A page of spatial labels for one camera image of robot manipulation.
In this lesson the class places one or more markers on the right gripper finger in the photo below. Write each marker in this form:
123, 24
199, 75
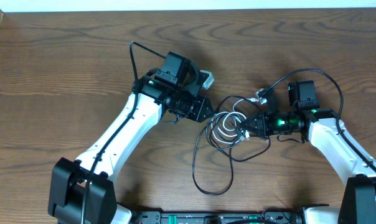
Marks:
250, 121
249, 131

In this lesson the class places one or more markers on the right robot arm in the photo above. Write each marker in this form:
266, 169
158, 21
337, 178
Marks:
327, 133

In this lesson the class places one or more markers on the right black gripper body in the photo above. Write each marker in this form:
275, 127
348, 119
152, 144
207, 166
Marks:
266, 124

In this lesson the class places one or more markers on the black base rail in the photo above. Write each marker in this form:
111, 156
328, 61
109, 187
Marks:
225, 217

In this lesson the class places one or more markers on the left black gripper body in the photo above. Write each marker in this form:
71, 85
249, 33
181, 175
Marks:
198, 108

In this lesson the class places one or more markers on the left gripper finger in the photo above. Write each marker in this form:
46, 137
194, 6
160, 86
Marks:
206, 115
208, 108

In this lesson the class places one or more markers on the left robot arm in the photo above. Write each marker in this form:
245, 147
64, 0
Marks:
83, 190

